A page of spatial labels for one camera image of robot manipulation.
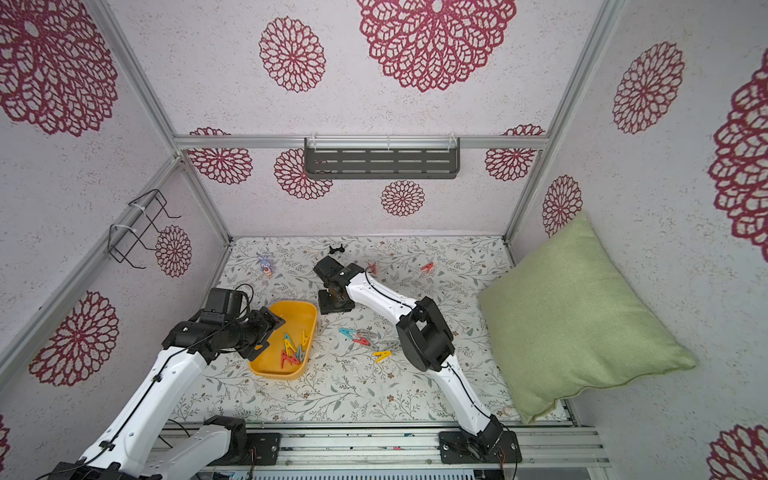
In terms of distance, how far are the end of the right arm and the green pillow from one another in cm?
45

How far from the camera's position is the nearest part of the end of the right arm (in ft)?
2.30

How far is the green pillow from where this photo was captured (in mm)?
585
